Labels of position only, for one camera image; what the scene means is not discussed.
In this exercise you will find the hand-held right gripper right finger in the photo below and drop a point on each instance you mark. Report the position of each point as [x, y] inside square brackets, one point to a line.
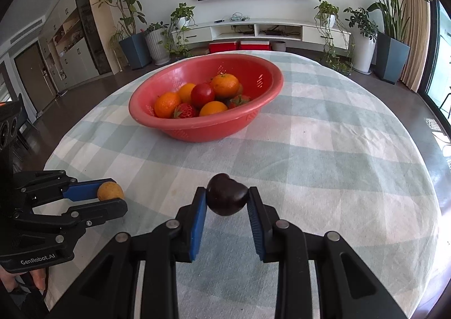
[254, 227]

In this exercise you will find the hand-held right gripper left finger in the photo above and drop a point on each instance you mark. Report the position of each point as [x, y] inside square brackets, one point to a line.
[198, 227]

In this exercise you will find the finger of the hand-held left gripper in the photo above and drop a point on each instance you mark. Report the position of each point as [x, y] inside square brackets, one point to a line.
[102, 211]
[82, 190]

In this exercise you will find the brown kiwi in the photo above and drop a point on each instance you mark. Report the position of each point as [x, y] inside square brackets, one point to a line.
[111, 191]

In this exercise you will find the dark plum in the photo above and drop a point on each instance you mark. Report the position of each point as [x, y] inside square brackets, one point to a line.
[225, 197]

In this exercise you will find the red colander bowl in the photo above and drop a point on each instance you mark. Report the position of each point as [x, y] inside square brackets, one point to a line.
[211, 128]

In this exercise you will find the large strawberry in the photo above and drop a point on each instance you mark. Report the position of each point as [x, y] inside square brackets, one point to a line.
[185, 112]

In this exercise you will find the large orange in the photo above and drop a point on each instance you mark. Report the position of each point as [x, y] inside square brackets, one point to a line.
[167, 104]

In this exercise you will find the small strawberry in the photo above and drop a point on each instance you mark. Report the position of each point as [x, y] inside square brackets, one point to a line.
[239, 100]

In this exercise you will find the red tomato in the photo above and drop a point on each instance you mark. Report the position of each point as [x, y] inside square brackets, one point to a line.
[202, 94]

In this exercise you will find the orange with stem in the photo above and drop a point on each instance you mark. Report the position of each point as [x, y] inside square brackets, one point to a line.
[225, 84]

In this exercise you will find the person's left hand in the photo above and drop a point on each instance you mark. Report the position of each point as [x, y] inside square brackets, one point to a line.
[40, 278]

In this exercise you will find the checked tablecloth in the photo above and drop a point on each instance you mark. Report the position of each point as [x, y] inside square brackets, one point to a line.
[317, 146]

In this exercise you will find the brown wooden door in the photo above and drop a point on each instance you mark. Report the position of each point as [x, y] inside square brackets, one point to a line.
[33, 83]

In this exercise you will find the dark glass cabinet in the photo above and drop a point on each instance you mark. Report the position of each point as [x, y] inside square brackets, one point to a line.
[95, 44]

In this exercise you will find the tall tree in blue pot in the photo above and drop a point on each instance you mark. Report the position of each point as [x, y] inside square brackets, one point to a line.
[135, 51]

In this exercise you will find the plant in white ribbed pot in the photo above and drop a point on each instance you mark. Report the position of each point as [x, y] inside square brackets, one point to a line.
[156, 46]

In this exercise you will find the red storage box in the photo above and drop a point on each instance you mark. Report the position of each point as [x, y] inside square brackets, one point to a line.
[255, 46]
[223, 47]

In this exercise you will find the grey round pot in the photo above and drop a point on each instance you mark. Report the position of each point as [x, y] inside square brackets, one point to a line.
[279, 46]

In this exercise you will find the trailing pothos in white pot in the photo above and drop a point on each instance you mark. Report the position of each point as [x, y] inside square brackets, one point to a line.
[181, 21]

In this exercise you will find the black media box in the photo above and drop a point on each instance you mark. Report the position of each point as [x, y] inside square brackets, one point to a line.
[278, 32]

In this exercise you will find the white television cabinet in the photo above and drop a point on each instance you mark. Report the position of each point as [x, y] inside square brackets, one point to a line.
[317, 35]

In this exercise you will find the bushy plant in white pot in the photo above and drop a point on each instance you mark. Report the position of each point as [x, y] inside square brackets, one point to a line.
[364, 54]

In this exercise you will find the large-leaf plant in dark pot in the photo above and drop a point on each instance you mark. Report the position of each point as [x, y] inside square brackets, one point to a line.
[391, 58]

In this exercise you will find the trailing vine plant on cabinet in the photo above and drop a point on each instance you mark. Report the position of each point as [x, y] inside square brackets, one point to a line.
[326, 9]

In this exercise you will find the beige curtain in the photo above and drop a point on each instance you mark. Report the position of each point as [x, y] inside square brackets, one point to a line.
[419, 40]

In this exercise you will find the sliding glass door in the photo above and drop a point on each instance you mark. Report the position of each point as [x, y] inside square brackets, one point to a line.
[444, 58]

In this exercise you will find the white wall cabinets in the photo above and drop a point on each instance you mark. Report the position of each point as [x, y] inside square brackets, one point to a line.
[75, 58]

